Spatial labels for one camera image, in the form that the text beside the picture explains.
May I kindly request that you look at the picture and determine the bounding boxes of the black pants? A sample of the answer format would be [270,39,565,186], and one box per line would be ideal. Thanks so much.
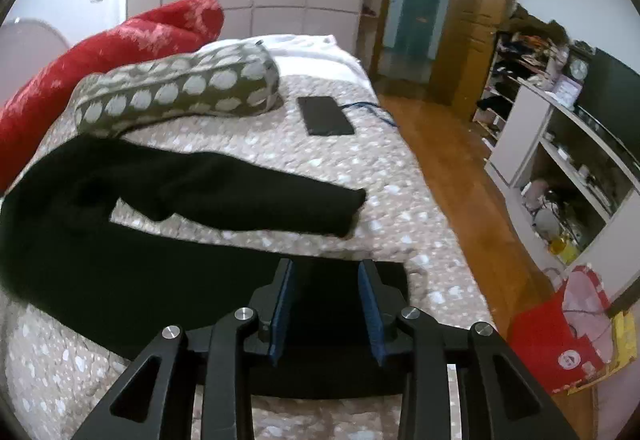
[1,136,406,399]

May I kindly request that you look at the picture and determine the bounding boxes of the red shopping bag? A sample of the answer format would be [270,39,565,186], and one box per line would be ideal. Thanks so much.
[508,292,605,394]

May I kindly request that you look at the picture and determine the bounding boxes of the black smartphone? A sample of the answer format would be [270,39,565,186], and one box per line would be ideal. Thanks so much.
[297,96,356,137]

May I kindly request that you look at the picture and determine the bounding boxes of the red rolled blanket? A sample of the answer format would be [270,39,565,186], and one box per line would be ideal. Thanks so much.
[1,0,224,191]

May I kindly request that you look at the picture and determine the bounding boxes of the blue charging cable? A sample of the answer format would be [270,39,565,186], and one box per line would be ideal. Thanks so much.
[339,101,399,128]

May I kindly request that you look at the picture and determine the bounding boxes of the olive pillow with white hedgehogs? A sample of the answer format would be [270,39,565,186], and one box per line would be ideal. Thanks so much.
[73,41,282,137]

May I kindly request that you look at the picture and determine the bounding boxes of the round white headboard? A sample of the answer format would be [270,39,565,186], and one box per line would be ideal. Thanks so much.
[0,18,70,104]

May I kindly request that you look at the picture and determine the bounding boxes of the white bed sheet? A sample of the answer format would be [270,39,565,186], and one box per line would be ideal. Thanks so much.
[198,34,372,90]

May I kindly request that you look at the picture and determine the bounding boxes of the white desk clock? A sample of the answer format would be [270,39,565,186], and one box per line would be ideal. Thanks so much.
[567,56,590,83]

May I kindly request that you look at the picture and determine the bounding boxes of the brown wooden door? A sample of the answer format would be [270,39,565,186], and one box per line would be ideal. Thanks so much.
[369,0,510,121]

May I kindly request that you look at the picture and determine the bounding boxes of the black television screen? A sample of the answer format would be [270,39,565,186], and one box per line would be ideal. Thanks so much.
[577,48,640,161]

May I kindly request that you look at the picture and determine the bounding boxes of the white shelf unit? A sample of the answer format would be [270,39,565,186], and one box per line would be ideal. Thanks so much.
[472,32,640,301]

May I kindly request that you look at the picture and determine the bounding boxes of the pink round fan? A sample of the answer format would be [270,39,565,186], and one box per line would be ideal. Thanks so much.
[562,266,614,363]

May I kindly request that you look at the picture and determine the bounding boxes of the beige dotted quilted bedspread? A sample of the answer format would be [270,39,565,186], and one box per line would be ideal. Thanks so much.
[1,75,489,439]

